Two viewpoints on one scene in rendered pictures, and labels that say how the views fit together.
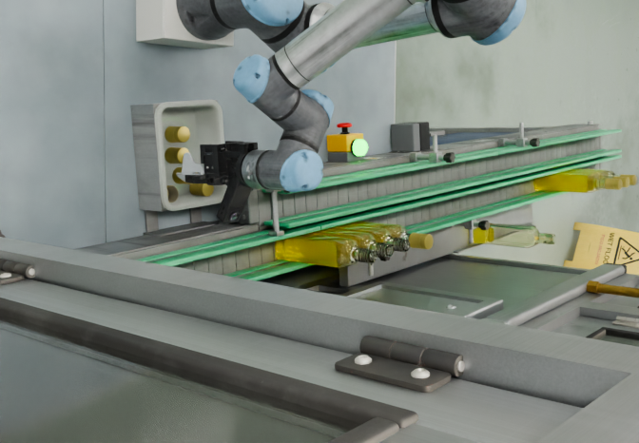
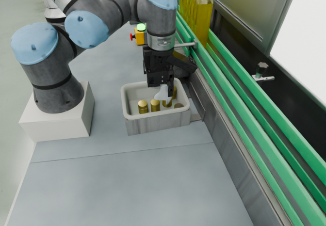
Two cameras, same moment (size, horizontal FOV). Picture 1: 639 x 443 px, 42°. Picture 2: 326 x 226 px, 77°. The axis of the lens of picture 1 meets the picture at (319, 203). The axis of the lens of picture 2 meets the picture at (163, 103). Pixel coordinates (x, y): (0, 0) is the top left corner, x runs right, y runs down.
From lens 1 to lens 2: 106 cm
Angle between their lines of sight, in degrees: 3
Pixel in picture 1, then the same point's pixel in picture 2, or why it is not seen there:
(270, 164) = (158, 21)
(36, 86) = (119, 200)
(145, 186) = (176, 122)
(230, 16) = (57, 72)
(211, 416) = not seen: outside the picture
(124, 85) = (116, 140)
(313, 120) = not seen: outside the picture
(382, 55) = not seen: hidden behind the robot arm
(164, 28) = (75, 119)
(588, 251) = not seen: outside the picture
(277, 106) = (110, 9)
